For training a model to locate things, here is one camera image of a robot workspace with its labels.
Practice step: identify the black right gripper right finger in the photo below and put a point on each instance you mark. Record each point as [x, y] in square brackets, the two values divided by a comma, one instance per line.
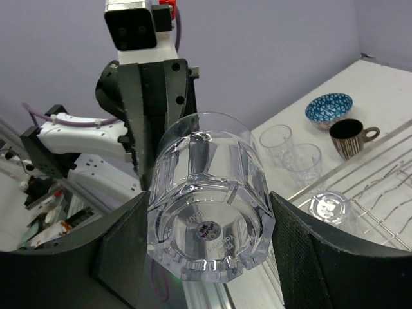
[321, 266]

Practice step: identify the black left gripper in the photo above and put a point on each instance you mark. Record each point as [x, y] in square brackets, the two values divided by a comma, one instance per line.
[162, 92]

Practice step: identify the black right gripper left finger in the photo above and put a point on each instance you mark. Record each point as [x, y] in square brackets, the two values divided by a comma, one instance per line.
[99, 265]

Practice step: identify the clear glass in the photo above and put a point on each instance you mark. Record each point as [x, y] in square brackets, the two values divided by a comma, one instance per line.
[276, 140]
[304, 163]
[332, 207]
[209, 217]

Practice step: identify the brown striped mug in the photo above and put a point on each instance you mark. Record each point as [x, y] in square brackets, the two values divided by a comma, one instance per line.
[349, 136]

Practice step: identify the blue patterned bowl red outside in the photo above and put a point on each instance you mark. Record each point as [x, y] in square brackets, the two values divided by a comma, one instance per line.
[324, 111]

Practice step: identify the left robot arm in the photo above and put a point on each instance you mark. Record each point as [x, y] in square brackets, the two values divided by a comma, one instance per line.
[116, 155]

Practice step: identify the metal wire dish rack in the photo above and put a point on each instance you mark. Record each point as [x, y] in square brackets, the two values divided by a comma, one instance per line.
[378, 183]

